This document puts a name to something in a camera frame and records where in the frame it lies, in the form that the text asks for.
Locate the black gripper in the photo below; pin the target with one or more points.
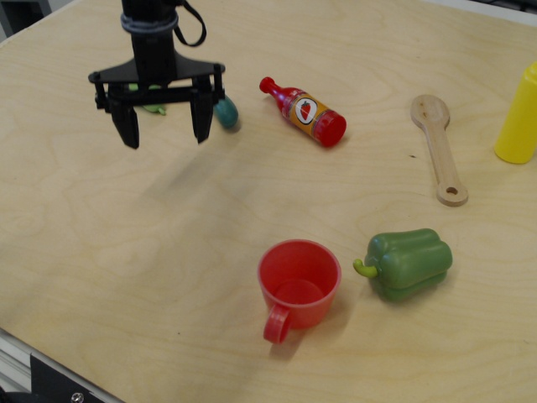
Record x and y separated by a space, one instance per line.
156 62

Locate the dark green toy cucumber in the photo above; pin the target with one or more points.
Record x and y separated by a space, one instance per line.
226 113

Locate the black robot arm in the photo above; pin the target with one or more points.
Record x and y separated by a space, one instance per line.
154 12

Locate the red plastic cup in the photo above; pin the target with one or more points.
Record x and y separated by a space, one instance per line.
298 279

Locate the light green toy pear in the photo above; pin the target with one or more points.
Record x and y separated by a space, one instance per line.
152 108

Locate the red toy ketchup bottle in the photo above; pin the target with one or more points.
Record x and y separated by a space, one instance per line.
326 126

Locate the wooden spoon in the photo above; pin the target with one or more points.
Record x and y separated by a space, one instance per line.
431 115

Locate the green toy bell pepper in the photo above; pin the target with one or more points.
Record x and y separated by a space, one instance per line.
399 265

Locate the yellow plastic bottle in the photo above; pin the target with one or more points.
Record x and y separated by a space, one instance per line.
516 142

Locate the black corner bracket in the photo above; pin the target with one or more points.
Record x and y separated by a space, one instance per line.
56 383

